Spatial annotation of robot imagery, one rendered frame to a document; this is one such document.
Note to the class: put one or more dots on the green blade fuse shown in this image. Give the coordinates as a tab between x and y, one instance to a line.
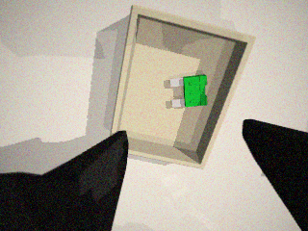
194	91

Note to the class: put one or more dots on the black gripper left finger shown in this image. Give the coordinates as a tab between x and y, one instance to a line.
80	195

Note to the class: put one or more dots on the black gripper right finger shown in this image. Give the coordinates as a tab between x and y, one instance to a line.
282	154

